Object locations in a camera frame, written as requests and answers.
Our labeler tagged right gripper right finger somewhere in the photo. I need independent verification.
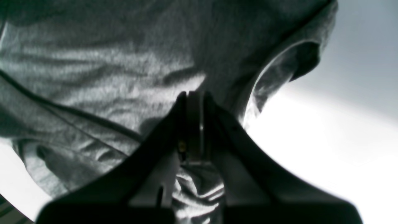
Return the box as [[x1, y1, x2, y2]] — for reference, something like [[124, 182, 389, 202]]
[[202, 93, 363, 224]]

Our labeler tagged grey t-shirt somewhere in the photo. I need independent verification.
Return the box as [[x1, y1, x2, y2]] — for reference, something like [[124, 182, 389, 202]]
[[0, 0, 339, 224]]

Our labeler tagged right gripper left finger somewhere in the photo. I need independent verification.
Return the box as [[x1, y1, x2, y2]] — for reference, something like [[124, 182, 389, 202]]
[[36, 92, 187, 224]]

